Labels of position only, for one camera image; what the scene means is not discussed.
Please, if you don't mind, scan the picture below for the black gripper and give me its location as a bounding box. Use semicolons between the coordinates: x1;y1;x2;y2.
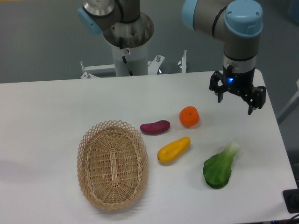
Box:
209;65;266;115

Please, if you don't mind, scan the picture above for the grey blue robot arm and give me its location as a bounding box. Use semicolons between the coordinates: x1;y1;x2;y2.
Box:
77;0;266;113

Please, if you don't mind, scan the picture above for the green bok choy vegetable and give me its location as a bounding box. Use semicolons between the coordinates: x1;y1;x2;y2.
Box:
203;142;240;189

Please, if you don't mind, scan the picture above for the white stand at right edge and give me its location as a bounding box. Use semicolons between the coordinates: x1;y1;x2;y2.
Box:
277;80;299;125

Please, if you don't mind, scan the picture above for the orange tangerine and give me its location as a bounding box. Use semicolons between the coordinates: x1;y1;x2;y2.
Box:
179;106;200;127

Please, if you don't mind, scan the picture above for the purple sweet potato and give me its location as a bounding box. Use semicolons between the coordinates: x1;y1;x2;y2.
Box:
140;120;171;135

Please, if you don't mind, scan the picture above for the yellow papaya fruit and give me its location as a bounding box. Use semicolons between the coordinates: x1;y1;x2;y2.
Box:
157;137;191;163

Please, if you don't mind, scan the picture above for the black device at table edge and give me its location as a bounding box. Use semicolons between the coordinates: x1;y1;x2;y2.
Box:
282;189;299;214

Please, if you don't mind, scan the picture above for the oval wicker basket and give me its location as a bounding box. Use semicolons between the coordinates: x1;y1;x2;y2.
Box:
77;120;149;211

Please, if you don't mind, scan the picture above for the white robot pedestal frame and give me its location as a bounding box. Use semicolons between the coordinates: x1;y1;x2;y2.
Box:
79;43;189;79

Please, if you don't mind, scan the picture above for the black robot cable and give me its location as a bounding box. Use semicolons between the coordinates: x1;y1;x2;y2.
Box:
119;37;135;77

